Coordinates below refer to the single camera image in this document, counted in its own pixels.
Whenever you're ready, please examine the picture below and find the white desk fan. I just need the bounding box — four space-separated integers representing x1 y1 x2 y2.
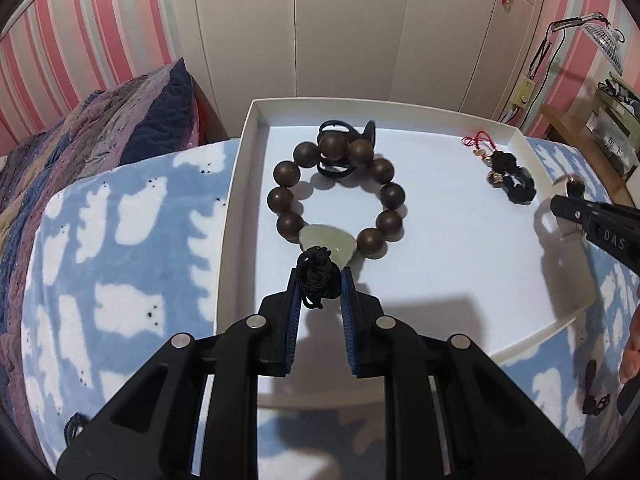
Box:
526 12 626 79

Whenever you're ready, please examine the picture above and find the black beaded charm bracelet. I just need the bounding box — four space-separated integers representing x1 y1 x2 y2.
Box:
462 130 537 205

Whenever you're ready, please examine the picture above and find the brown oval pendant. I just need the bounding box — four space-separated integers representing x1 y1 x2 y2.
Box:
582 360 611 416

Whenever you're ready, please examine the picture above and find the dark wooden bead bracelet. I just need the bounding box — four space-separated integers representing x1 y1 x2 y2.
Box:
266 134 407 260

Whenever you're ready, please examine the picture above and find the beige wall socket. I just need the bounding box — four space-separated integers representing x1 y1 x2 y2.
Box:
510 74 536 110

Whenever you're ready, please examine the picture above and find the white wardrobe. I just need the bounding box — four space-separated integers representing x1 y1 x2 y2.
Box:
172 0 544 136

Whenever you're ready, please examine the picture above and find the white strap wristwatch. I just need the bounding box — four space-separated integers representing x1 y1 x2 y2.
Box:
534 174 586 246

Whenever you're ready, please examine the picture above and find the pale green jade pendant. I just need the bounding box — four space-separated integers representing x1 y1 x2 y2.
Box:
296 224 357 309

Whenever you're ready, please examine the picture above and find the striped purple quilt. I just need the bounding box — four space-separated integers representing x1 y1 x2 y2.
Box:
1 61 198 445

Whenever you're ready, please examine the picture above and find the clear storage box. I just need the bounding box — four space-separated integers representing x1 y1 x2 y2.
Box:
588 107 639 180

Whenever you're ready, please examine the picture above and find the person right hand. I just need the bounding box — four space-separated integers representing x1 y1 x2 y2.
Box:
618 304 640 385

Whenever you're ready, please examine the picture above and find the black hair tie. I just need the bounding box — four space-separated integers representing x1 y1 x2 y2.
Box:
316 118 378 180

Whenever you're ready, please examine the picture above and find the black hair clip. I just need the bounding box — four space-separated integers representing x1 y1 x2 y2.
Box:
64 413 91 446

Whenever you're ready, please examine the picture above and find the white shallow tray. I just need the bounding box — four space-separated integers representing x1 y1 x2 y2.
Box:
214 97 599 406

